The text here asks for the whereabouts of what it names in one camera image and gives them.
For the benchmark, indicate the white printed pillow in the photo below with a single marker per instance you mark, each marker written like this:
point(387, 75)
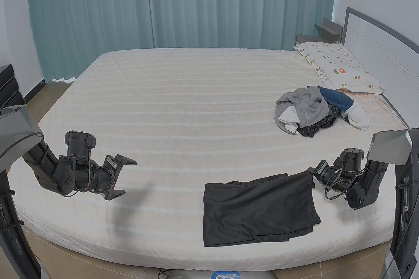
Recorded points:
point(340, 65)

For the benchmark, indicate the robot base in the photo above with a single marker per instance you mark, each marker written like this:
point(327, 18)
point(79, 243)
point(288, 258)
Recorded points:
point(226, 275)

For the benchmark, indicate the bed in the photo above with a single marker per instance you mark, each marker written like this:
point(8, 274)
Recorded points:
point(180, 107)

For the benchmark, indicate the pile of clothes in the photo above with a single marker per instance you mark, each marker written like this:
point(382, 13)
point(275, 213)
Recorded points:
point(304, 107)

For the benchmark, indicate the grey bedside table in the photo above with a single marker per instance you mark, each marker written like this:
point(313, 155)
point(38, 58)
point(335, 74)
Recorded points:
point(327, 29)

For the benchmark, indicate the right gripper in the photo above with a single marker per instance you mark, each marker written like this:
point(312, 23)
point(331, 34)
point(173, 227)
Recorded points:
point(329, 174)

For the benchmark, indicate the black chest of drawers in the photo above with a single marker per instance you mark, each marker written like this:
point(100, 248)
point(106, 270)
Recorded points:
point(9, 88)

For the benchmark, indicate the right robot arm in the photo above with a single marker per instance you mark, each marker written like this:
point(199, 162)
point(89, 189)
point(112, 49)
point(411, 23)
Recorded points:
point(389, 147)

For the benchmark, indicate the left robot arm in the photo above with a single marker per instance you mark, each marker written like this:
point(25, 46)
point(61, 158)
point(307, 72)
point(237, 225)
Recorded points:
point(19, 133)

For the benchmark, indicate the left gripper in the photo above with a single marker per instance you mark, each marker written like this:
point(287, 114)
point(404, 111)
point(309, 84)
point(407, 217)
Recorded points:
point(101, 178)

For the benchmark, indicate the black polo shirt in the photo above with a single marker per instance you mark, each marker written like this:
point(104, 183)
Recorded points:
point(255, 209)

